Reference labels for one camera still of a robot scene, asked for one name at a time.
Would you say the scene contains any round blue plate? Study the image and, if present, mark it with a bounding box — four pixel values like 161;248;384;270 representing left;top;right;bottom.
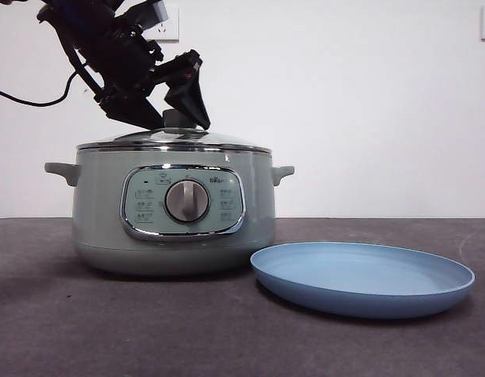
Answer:
249;242;476;320

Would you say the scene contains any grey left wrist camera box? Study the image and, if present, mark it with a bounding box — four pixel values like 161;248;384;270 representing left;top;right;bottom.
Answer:
141;0;171;26

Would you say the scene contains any glass lid with green knob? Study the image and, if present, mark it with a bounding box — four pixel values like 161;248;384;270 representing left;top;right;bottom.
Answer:
76;110;273;155

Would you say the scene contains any white wall power socket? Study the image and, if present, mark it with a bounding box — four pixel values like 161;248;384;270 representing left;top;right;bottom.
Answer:
147;7;180;43

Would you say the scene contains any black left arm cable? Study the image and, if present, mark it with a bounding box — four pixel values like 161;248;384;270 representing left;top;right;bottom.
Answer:
0;69;83;108

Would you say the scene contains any pale green electric steamer pot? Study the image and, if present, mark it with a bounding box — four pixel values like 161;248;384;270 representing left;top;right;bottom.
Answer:
44;147;296;280

